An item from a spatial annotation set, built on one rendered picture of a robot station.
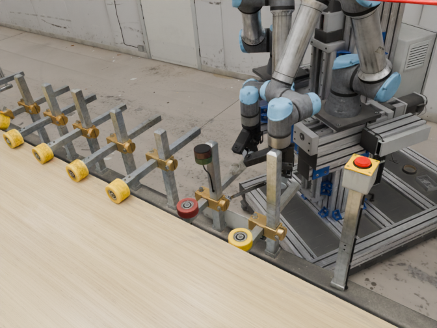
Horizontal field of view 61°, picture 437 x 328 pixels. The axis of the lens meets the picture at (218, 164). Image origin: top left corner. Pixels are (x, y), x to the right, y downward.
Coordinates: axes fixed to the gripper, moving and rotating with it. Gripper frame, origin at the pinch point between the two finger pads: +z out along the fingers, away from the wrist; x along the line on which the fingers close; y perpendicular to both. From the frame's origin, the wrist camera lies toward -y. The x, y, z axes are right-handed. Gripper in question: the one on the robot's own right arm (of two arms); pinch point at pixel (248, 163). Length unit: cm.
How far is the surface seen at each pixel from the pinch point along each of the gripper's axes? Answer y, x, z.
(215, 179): -31.2, -5.8, -14.6
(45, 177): -60, 63, -8
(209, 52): 231, 203, 57
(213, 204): -32.2, -4.3, -2.4
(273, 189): -31.5, -29.9, -20.7
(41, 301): -96, 11, -8
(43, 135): -30, 119, 5
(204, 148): -33.9, -4.6, -30.0
